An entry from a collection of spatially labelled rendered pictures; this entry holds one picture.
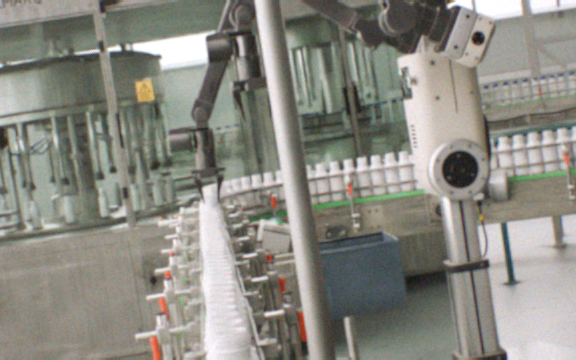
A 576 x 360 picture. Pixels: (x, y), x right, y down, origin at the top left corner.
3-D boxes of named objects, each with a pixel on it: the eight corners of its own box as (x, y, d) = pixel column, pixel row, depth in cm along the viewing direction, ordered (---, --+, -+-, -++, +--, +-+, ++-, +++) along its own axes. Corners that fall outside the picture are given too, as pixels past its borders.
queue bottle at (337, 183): (349, 198, 518) (343, 160, 518) (342, 200, 513) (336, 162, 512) (336, 199, 521) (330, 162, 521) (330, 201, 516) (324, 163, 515)
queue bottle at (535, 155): (533, 174, 494) (528, 134, 493) (528, 173, 500) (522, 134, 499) (547, 171, 495) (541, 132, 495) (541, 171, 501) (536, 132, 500)
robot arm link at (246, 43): (256, 29, 290) (255, 31, 296) (228, 33, 290) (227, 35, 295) (261, 58, 290) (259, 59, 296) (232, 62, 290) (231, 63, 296)
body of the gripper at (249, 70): (274, 82, 290) (269, 52, 290) (232, 89, 290) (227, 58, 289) (272, 84, 297) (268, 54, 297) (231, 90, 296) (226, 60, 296)
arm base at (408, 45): (412, 62, 337) (427, 21, 337) (385, 51, 336) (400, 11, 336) (406, 63, 346) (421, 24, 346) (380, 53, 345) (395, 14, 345)
